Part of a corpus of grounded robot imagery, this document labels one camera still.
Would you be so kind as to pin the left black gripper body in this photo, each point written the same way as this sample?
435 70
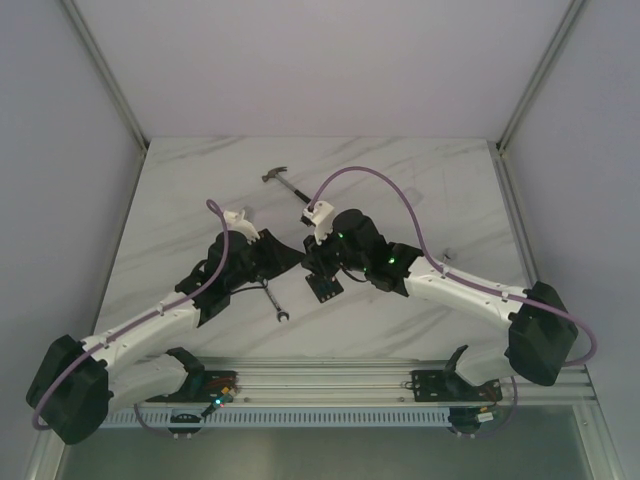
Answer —
267 251

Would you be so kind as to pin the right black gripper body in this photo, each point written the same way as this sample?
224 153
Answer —
329 257

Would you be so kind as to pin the black fuse box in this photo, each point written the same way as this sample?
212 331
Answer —
324 288

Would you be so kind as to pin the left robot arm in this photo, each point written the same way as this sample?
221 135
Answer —
80 382

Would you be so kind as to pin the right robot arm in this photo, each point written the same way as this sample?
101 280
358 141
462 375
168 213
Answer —
536 336

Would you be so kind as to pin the clear plastic fuse cover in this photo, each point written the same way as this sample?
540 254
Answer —
413 195

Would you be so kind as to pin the silver wrench centre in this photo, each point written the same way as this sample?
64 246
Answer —
281 314

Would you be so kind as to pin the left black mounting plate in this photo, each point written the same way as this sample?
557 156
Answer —
202 388

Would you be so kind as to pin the black mounting plate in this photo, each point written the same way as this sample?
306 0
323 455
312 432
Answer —
202 388
432 386

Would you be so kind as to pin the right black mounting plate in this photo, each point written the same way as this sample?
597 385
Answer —
432 386

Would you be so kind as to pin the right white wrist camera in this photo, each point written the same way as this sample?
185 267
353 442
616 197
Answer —
321 216

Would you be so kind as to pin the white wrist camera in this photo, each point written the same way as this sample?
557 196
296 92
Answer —
237 222
321 216

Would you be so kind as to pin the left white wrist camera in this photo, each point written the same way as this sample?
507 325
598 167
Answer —
237 222

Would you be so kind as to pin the aluminium rail base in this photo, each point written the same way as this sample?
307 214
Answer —
363 382

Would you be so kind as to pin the grey slotted cable duct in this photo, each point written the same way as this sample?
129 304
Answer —
269 417

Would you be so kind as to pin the right aluminium frame post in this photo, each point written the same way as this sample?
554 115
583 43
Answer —
542 71

